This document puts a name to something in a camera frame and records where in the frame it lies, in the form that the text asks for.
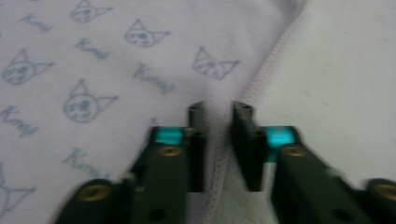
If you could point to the lilac printed towel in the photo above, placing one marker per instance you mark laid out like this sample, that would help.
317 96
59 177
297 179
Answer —
109 77

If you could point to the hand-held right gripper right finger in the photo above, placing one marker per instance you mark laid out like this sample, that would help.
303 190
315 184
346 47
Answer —
249 149

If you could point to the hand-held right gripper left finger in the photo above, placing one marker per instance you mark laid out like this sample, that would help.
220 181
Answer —
196 149

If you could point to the white foam mat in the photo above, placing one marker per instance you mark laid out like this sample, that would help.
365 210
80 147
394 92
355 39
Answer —
336 77

